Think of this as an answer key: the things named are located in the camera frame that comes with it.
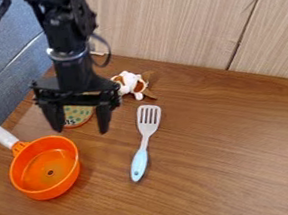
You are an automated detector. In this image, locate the white and brown plush dog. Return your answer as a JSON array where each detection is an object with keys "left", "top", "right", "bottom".
[{"left": 108, "top": 66, "right": 160, "bottom": 106}]

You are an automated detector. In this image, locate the green dotted toy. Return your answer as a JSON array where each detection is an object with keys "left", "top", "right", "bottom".
[{"left": 60, "top": 100, "right": 98, "bottom": 130}]

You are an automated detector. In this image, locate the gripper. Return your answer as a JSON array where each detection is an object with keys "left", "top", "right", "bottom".
[{"left": 25, "top": 44, "right": 129, "bottom": 145}]

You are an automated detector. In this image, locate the white and blue spatula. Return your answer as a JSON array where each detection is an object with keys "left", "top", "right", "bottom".
[{"left": 119, "top": 102, "right": 173, "bottom": 184}]

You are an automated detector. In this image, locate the orange cup with white handle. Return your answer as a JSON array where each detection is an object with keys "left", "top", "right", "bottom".
[{"left": 0, "top": 109, "right": 87, "bottom": 207}]

